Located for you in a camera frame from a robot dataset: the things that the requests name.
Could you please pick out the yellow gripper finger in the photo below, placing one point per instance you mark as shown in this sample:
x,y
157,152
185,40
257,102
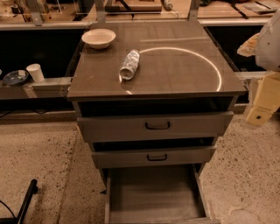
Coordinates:
x,y
248,48

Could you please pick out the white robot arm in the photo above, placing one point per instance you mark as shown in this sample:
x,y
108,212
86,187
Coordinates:
x,y
265,45

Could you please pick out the top grey drawer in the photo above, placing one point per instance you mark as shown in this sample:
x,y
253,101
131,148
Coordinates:
x,y
131,127

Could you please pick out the grey drawer cabinet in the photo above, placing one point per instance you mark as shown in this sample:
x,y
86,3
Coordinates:
x,y
180,72

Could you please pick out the middle grey drawer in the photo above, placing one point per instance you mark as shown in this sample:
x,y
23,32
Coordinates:
x,y
138,158

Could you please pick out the bottom open grey drawer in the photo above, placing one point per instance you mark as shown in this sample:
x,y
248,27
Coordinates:
x,y
156,195

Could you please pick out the white bowl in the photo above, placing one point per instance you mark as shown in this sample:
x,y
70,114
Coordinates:
x,y
98,38

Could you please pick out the white paper cup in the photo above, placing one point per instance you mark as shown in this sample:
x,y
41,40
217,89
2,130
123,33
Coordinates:
x,y
36,73

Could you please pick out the dark plate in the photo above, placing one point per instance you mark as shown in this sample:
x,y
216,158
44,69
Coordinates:
x,y
16,78

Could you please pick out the black stand leg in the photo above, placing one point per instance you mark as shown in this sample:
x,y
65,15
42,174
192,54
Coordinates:
x,y
19,218

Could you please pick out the black top drawer handle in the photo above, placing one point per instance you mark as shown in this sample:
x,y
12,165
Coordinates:
x,y
157,126

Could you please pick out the black drawer handle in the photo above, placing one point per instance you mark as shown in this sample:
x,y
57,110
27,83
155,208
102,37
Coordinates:
x,y
157,158
157,126

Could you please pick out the black middle drawer handle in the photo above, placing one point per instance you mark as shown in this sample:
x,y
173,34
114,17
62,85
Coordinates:
x,y
157,158

